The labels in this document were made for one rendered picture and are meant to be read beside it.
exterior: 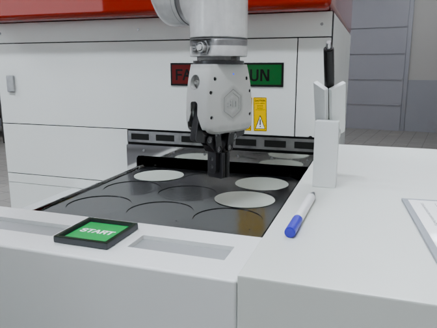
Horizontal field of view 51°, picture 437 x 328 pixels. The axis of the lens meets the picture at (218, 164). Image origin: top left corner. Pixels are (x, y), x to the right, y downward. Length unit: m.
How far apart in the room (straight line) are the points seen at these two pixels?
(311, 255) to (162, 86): 0.71
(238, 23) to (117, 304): 0.41
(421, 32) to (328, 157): 8.22
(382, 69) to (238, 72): 8.12
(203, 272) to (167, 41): 0.72
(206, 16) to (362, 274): 0.42
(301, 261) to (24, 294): 0.25
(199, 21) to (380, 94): 8.18
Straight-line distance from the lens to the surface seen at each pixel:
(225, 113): 0.65
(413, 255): 0.41
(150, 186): 0.85
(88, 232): 0.44
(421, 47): 8.76
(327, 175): 0.59
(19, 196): 1.31
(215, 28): 0.64
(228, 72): 0.66
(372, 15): 8.84
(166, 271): 0.37
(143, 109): 1.05
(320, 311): 0.34
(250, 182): 0.87
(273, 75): 0.94
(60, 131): 1.18
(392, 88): 8.75
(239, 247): 0.40
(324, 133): 0.58
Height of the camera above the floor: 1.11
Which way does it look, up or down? 12 degrees down
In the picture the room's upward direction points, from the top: straight up
